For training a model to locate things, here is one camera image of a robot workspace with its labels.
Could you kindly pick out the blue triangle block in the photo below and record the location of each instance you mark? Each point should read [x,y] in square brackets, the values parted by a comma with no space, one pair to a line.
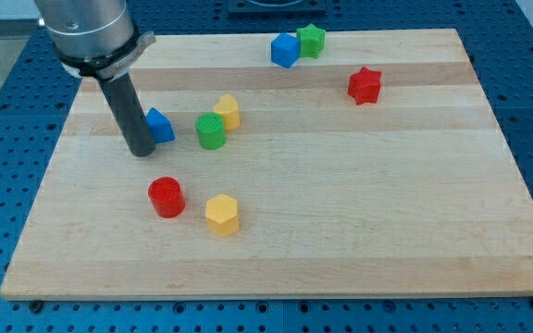
[160,126]

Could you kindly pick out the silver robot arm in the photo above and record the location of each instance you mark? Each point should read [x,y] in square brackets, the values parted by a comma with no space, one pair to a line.
[94,38]

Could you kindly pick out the yellow hexagon block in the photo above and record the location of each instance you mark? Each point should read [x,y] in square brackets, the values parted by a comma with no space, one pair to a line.
[221,213]

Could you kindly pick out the green cylinder block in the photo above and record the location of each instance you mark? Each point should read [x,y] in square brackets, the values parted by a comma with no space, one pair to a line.
[210,130]

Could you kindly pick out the yellow heart block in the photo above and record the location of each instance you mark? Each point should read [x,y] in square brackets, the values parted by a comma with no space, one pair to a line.
[228,108]

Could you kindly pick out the red cylinder block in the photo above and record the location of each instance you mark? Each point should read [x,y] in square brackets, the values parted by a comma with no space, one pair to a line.
[166,197]

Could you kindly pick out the wooden board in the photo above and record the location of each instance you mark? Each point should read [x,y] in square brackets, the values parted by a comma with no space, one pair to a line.
[416,196]

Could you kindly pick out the blue cube block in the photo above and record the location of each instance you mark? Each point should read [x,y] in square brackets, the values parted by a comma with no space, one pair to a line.
[285,50]

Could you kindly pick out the red star block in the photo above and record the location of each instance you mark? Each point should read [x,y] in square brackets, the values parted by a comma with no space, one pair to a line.
[365,86]

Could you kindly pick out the green star block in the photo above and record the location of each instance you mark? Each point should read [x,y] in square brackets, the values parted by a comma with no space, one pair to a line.
[312,40]

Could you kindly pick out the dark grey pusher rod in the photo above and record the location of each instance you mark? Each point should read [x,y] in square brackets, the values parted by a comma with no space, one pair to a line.
[128,113]

